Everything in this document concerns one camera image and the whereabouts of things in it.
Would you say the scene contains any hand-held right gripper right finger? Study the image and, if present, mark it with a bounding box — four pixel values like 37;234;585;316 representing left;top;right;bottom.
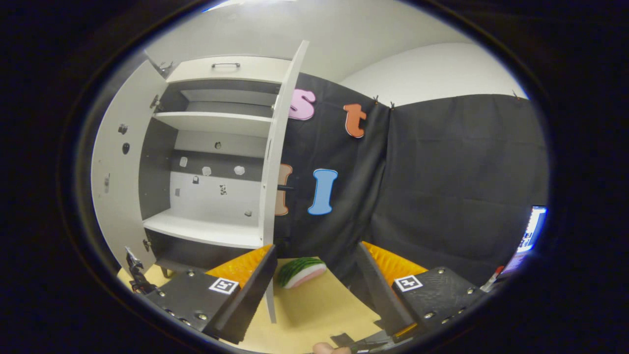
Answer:
357;241;488;340

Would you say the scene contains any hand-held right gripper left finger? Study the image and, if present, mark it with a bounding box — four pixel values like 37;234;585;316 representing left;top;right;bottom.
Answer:
146;244;279;345

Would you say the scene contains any white cabinet door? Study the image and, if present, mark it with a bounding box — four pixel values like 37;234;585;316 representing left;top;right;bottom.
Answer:
258;40;310;324
91;59;170;273

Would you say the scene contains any white cabinet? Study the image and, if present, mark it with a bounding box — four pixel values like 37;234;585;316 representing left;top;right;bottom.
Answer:
139;55;295;278

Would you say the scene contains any white cabinet drawer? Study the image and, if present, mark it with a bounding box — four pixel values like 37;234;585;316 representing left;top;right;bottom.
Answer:
166;55;294;85

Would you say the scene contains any watermelon slice toy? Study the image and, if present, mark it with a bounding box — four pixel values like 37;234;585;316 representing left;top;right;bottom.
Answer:
278;257;328;290

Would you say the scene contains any small white and red object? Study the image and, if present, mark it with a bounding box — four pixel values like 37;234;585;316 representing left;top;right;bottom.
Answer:
484;265;506;292

